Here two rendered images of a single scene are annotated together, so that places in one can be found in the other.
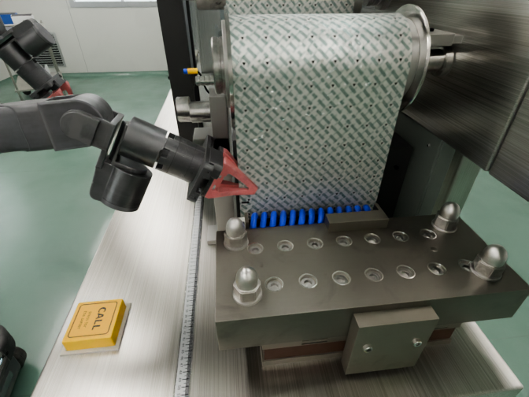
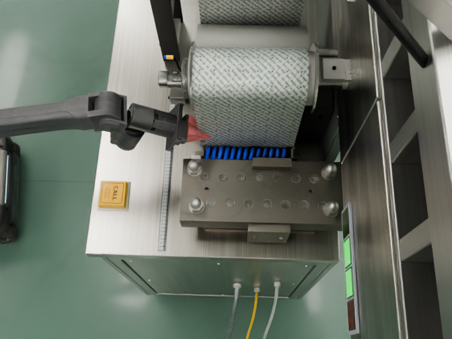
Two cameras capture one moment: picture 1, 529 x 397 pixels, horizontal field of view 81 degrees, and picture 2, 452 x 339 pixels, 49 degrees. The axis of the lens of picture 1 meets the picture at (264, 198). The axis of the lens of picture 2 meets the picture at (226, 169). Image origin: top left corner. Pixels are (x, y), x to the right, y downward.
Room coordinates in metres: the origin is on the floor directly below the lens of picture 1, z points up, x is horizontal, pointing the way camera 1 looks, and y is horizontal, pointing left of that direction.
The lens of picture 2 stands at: (-0.09, -0.11, 2.17)
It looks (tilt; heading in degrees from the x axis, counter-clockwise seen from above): 68 degrees down; 10
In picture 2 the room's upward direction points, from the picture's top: 2 degrees counter-clockwise
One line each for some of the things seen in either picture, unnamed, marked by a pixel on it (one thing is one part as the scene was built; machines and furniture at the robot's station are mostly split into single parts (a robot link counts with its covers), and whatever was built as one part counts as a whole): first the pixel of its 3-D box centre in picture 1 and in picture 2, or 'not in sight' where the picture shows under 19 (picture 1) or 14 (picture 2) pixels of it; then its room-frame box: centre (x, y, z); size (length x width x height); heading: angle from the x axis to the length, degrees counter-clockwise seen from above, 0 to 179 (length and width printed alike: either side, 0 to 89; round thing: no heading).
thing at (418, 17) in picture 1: (398, 61); (312, 78); (0.50, -0.20, 1.25); 0.15 x 0.01 x 0.15; 7
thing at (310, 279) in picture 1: (354, 271); (262, 194); (0.31, -0.13, 1.00); 0.40 x 0.16 x 0.06; 97
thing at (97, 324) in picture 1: (96, 323); (113, 194); (0.29, 0.26, 0.91); 0.07 x 0.07 x 0.02; 7
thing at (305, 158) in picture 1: (313, 166); (247, 130); (0.43, -0.08, 1.11); 0.23 x 0.01 x 0.18; 97
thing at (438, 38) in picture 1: (433, 35); (336, 70); (0.51, -0.25, 1.28); 0.06 x 0.05 x 0.02; 97
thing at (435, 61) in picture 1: (423, 61); (330, 79); (0.51, -0.24, 1.25); 0.07 x 0.04 x 0.04; 97
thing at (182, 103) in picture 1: (183, 109); (163, 79); (0.50, 0.13, 1.18); 0.04 x 0.02 x 0.04; 7
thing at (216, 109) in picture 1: (214, 175); (184, 106); (0.50, 0.09, 1.05); 0.06 x 0.05 x 0.31; 97
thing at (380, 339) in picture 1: (386, 343); (268, 234); (0.22, -0.16, 0.96); 0.10 x 0.03 x 0.11; 97
